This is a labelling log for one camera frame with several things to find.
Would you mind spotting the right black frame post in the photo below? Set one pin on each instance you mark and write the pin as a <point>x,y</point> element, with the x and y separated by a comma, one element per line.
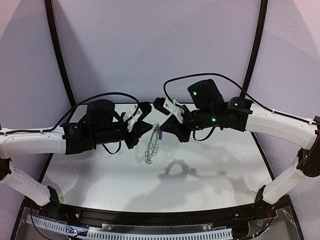
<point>256,44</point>

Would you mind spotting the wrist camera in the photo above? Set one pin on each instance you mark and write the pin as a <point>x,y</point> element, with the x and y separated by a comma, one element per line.
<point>169,107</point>
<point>136,113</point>

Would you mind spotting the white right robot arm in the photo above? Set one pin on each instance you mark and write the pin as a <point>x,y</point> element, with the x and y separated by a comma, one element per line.
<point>244,115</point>

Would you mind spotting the white slotted cable duct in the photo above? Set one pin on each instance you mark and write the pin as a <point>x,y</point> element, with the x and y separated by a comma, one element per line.
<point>126,232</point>

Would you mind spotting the black frame post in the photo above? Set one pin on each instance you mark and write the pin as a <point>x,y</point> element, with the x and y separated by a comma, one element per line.
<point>50,15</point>
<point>256,44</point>

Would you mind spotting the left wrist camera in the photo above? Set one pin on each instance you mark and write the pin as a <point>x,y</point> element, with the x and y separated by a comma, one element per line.
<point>136,113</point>

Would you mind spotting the perforated metal key ring disc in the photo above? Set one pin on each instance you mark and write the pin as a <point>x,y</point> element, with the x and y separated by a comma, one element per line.
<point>153,145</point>

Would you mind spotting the left black frame post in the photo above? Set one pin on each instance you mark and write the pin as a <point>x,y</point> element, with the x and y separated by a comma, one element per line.
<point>50,15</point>

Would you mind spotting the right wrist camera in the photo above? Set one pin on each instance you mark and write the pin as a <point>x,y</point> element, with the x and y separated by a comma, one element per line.
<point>169,107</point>

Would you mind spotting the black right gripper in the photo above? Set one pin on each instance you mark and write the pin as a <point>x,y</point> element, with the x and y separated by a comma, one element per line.
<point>182,127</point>

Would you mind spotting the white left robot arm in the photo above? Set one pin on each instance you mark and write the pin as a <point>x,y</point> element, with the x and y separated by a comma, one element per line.
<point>100,125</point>

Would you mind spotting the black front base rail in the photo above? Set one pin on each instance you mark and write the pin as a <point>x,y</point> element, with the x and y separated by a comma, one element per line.
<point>237,217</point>

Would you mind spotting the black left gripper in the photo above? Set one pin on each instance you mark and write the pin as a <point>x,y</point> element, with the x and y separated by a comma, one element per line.
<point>133,135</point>

